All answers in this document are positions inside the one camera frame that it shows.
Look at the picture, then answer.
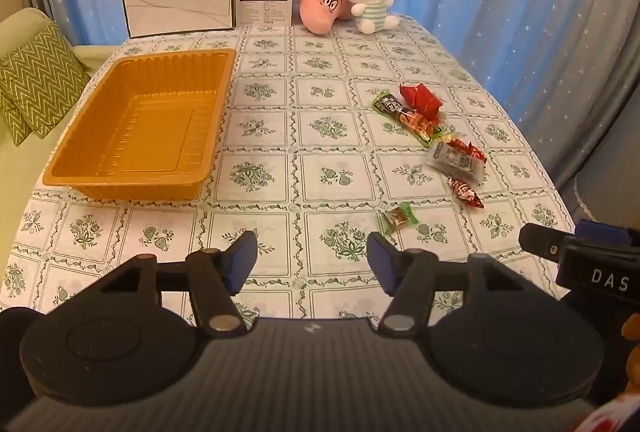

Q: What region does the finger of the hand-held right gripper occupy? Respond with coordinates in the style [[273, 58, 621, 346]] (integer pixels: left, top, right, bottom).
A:
[[575, 219, 633, 243], [518, 223, 577, 263]]

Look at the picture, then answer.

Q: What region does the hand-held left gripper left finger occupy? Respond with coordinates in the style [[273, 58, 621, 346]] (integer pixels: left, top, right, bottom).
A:
[[67, 230, 258, 338]]

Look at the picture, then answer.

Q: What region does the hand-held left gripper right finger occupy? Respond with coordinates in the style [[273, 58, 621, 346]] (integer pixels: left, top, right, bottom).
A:
[[367, 233, 557, 338]]

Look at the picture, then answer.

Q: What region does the small green brown candy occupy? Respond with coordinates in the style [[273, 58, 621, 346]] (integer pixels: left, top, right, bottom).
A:
[[380, 202, 420, 237]]

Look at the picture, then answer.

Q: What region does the small red candy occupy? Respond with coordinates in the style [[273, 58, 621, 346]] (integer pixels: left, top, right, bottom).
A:
[[446, 138, 487, 164], [447, 178, 486, 211]]

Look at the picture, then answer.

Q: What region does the silver snack packet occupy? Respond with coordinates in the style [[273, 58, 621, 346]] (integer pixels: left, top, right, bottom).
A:
[[426, 143, 487, 187]]

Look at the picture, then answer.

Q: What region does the orange green candy packet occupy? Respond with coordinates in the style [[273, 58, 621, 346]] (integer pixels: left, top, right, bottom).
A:
[[400, 109, 447, 148]]

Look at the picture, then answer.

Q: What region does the orange plastic tray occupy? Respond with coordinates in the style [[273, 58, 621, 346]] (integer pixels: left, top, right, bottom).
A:
[[42, 48, 237, 202]]

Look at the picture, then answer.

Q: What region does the person's right hand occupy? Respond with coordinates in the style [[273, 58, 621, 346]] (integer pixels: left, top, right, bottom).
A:
[[620, 312, 640, 394]]

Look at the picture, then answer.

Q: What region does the grey lace-trimmed cloth cover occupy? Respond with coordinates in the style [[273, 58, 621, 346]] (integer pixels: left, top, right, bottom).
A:
[[573, 169, 640, 227]]

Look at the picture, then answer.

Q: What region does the red white printed clothing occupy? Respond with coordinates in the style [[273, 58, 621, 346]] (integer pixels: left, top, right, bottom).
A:
[[570, 394, 640, 432]]

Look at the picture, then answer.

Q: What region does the pale green sofa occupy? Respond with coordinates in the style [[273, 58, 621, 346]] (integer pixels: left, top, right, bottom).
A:
[[0, 8, 122, 237]]

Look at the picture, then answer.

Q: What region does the flat white cardboard box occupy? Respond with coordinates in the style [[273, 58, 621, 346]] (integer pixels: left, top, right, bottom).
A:
[[121, 0, 237, 39]]

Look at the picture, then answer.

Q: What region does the green zigzag pillow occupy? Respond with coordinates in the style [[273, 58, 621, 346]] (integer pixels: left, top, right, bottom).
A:
[[0, 90, 32, 148], [0, 20, 91, 141]]

